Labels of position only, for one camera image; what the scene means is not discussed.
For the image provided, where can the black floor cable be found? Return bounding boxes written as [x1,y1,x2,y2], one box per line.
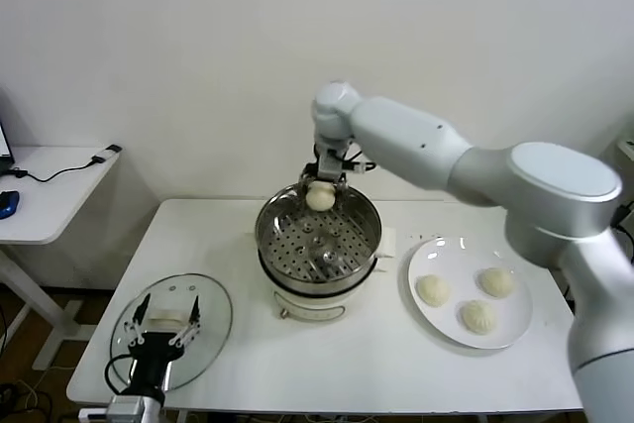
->
[0,380,53,423]

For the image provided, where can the white round plate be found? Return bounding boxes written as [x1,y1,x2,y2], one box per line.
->
[407,237,534,350]

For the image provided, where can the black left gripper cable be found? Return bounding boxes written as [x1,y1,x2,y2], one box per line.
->
[103,353,136,394]

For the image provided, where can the black desk cable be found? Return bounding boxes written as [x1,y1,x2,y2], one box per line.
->
[0,158,100,184]

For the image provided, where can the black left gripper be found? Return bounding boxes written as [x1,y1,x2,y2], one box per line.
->
[123,293,202,397]

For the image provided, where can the blue computer mouse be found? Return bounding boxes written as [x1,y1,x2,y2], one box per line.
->
[0,190,22,220]

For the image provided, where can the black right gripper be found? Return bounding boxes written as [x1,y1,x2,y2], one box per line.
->
[295,160,352,207]

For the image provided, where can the stainless steel steamer basket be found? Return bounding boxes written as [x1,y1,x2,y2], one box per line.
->
[255,179,383,293]

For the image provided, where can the black laptop screen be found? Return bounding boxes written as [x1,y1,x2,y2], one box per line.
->
[0,90,17,174]

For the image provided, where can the white and black dongle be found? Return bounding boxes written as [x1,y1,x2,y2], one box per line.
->
[90,145,123,165]

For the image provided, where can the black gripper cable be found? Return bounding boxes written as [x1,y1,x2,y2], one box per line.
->
[311,143,375,176]
[103,353,136,394]

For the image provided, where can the white steamed baozi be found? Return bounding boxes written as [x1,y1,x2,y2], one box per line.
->
[414,273,452,308]
[475,266,517,299]
[304,181,337,212]
[458,299,499,336]

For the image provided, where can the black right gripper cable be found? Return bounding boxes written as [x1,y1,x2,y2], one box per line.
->
[311,143,375,176]

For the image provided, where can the white rounded-corner desk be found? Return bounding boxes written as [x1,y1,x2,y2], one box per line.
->
[0,145,125,372]

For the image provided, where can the round glass pot lid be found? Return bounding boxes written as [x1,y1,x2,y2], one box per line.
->
[109,272,234,391]

